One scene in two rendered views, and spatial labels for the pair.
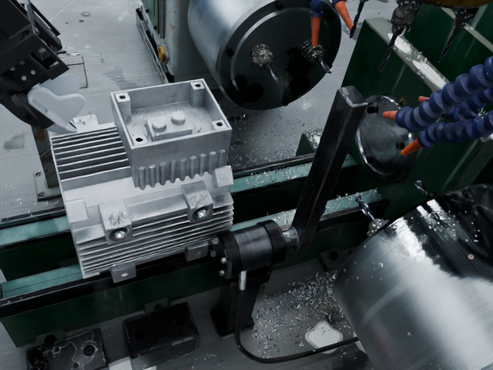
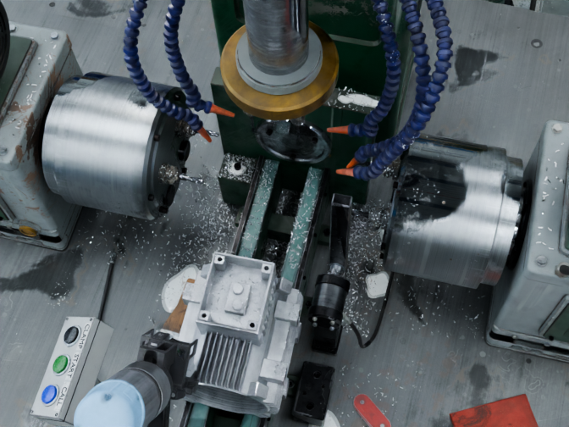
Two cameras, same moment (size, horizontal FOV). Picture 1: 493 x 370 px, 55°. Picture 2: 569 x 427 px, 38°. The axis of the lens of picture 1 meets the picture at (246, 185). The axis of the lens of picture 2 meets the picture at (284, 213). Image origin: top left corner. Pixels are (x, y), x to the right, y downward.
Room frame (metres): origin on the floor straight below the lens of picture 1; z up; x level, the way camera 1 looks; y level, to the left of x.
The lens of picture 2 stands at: (0.02, 0.36, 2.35)
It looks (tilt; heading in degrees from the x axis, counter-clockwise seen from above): 63 degrees down; 318
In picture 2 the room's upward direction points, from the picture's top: 4 degrees counter-clockwise
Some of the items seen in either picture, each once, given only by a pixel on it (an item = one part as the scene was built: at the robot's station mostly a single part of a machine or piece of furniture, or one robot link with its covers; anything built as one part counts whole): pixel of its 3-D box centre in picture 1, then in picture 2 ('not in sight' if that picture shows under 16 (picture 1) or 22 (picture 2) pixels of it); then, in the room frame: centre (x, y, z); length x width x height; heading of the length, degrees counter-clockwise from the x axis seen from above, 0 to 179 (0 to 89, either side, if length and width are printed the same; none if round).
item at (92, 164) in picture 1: (141, 188); (236, 341); (0.40, 0.14, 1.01); 0.20 x 0.19 x 0.19; 122
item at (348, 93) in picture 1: (319, 181); (339, 236); (0.38, -0.08, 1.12); 0.04 x 0.03 x 0.26; 121
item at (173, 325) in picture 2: not in sight; (175, 325); (0.57, 0.17, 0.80); 0.21 x 0.05 x 0.01; 117
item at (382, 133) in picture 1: (381, 138); (292, 141); (0.61, -0.20, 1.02); 0.15 x 0.02 x 0.15; 31
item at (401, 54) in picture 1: (402, 149); (301, 125); (0.64, -0.26, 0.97); 0.30 x 0.11 x 0.34; 31
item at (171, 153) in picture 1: (170, 132); (237, 299); (0.42, 0.11, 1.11); 0.12 x 0.11 x 0.07; 122
